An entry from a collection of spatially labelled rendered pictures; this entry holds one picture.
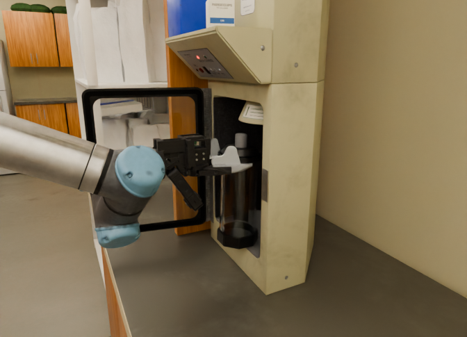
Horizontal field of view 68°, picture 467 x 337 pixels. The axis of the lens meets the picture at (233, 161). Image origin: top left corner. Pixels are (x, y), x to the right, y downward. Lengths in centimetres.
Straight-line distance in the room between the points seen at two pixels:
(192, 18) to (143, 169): 42
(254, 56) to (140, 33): 127
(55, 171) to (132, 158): 11
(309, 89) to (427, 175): 41
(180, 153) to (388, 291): 57
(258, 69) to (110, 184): 33
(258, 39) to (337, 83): 55
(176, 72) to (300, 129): 41
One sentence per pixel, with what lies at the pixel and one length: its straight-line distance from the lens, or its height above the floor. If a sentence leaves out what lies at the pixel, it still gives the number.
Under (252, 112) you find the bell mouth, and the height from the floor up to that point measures 134.
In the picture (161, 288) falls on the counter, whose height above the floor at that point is 94.
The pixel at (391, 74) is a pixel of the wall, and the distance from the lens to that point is 104.
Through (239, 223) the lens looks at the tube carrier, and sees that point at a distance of 83.
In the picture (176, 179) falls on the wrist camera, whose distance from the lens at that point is 75.
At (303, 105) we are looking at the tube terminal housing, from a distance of 74.
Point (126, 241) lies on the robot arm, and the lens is 67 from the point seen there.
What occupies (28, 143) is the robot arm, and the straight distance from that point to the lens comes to 55.
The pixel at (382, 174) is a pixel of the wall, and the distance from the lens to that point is 108.
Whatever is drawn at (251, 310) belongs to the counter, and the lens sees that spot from 81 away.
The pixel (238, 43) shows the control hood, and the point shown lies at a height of 148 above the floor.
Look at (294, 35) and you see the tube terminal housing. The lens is 72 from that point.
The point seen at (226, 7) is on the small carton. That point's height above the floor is 155.
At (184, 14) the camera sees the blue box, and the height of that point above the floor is 155.
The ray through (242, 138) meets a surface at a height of 128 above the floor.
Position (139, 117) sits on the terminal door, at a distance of 94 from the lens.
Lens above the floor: 144
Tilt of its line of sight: 15 degrees down
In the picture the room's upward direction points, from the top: straight up
